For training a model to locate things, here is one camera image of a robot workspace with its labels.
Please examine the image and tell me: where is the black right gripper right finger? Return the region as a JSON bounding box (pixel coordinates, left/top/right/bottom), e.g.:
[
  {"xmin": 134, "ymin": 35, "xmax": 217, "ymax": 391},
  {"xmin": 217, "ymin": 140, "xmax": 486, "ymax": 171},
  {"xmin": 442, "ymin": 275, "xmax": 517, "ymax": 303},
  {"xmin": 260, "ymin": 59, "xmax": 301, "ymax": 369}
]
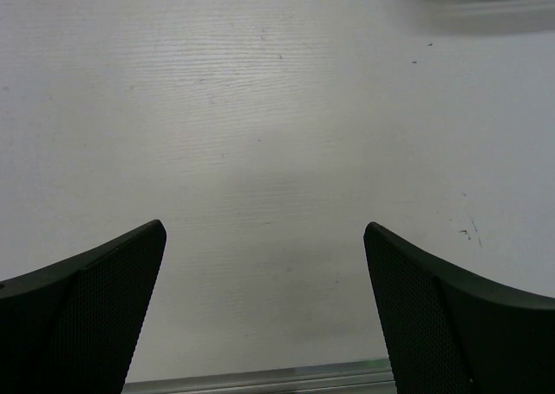
[{"xmin": 363, "ymin": 222, "xmax": 554, "ymax": 393}]

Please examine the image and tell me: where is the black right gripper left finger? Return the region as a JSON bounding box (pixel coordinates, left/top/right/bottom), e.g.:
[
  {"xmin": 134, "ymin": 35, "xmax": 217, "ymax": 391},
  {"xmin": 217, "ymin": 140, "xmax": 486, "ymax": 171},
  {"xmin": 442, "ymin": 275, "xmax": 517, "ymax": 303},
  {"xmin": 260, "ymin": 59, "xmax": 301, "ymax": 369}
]
[{"xmin": 1, "ymin": 220, "xmax": 167, "ymax": 393}]

